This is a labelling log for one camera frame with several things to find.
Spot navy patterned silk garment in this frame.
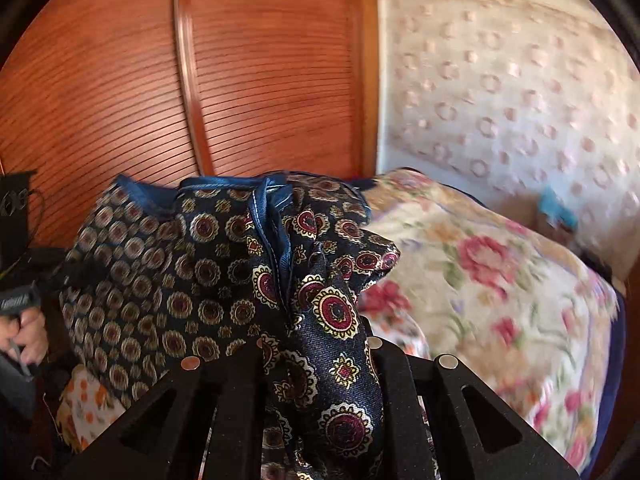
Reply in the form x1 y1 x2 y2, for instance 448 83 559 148
58 172 400 479

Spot person's left hand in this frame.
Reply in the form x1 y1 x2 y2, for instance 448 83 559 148
0 308 49 365

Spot orange fruit print towel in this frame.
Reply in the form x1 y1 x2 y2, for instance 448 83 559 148
55 365 125 454

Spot brown louvered wooden wardrobe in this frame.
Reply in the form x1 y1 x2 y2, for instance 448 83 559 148
1 0 378 247

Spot sheer circle pattern curtain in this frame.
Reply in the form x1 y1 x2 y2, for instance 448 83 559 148
378 0 639 276

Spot blue box on headboard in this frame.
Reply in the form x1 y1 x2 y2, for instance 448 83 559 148
537 186 578 233

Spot floral bed blanket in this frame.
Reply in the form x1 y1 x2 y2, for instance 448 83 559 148
360 169 626 477

